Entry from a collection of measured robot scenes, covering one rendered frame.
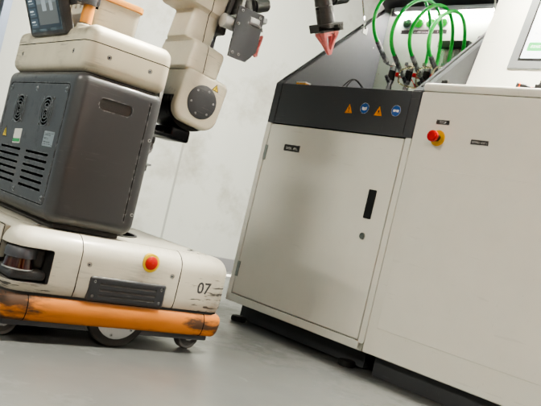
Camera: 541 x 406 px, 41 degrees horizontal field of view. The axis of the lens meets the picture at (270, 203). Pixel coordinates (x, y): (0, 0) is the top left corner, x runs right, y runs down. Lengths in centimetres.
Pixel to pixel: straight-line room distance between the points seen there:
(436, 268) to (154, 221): 244
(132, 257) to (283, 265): 88
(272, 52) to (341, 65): 171
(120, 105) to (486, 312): 118
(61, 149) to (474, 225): 121
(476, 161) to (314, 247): 68
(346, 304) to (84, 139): 108
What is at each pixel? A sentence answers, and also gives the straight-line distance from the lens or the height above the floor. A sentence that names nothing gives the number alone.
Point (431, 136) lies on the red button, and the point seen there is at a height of 80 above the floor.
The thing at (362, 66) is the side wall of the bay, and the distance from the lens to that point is 327.
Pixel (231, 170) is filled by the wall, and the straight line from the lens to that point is 468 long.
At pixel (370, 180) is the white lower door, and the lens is 253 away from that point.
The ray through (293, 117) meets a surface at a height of 82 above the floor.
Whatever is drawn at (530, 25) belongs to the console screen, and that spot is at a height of 127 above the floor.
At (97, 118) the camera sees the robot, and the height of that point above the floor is 58.
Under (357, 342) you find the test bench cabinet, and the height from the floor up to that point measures 9.
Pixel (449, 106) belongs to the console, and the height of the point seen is 90.
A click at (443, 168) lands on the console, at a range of 237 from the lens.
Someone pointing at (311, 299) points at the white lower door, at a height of 18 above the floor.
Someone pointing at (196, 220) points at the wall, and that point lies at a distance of 458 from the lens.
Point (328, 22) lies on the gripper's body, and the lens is 241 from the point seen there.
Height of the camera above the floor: 46
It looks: level
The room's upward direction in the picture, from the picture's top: 13 degrees clockwise
